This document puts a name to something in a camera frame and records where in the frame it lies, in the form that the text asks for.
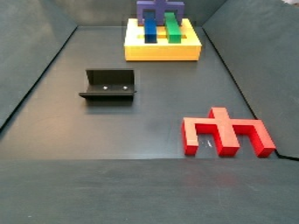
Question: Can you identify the red E-shaped block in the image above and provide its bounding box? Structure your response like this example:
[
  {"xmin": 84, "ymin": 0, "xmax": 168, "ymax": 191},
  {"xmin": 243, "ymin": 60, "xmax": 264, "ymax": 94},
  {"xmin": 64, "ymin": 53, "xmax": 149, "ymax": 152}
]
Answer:
[{"xmin": 181, "ymin": 108, "xmax": 276, "ymax": 158}]

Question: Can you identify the yellow slotted board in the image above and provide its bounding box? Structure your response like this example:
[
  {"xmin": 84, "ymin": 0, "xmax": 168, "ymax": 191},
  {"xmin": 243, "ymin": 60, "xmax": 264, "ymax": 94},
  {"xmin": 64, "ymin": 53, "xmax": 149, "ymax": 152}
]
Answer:
[{"xmin": 124, "ymin": 18, "xmax": 201, "ymax": 61}]

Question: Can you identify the purple E-shaped block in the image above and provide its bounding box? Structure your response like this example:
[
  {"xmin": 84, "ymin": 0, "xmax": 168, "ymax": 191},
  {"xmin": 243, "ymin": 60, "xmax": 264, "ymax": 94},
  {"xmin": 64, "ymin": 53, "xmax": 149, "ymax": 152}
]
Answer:
[{"xmin": 136, "ymin": 0, "xmax": 184, "ymax": 25}]

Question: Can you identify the black angle fixture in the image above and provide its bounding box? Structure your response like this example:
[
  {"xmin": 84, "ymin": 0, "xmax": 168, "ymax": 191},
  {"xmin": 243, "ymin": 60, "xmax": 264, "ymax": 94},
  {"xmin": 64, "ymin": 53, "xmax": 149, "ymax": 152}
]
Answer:
[{"xmin": 78, "ymin": 68, "xmax": 136, "ymax": 101}]

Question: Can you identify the blue bar block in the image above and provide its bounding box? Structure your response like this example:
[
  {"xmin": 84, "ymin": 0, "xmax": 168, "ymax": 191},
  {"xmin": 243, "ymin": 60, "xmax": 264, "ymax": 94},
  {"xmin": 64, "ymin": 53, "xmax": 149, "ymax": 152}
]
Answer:
[{"xmin": 144, "ymin": 11, "xmax": 157, "ymax": 44}]

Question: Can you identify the green bar block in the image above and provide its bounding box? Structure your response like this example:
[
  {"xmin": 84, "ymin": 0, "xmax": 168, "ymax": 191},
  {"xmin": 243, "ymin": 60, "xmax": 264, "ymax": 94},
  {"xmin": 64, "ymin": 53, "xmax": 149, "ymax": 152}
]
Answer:
[{"xmin": 164, "ymin": 12, "xmax": 183, "ymax": 44}]

